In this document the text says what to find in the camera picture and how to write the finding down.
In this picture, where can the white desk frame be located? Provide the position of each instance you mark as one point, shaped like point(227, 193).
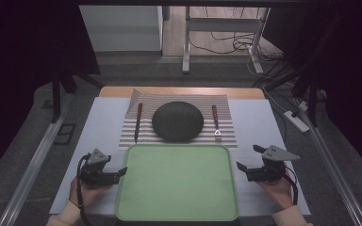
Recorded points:
point(223, 24)

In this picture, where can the dark round plate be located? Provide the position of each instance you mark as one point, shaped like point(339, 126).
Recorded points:
point(177, 121)

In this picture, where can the person's right hand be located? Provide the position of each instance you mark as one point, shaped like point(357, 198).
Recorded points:
point(278, 191)

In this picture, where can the person's left hand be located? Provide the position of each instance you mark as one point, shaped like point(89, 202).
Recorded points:
point(86, 193)

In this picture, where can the green plastic tray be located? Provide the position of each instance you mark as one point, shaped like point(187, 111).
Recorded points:
point(177, 185)

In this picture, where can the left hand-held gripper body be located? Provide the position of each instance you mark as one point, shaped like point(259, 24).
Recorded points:
point(96, 174)

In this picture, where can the aluminium rail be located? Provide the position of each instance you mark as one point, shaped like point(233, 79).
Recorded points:
point(33, 163)
point(336, 169)

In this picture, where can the striped placemat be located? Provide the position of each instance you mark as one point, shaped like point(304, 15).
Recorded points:
point(220, 103)

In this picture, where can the white cabinet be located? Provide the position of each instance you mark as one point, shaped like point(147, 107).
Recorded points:
point(122, 28)

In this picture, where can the dark curtain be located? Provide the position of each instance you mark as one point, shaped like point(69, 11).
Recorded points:
point(25, 47)
point(348, 62)

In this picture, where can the white power strip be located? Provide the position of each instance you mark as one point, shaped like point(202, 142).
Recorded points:
point(296, 121)

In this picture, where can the white plug adaptor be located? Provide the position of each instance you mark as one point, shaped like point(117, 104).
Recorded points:
point(303, 105)

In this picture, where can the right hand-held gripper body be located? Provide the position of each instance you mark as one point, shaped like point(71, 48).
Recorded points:
point(270, 168)

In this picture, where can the white table cover sheet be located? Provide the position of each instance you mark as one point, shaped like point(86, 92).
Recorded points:
point(105, 125)

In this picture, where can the black floor grate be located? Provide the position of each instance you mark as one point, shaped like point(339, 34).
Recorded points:
point(65, 133)

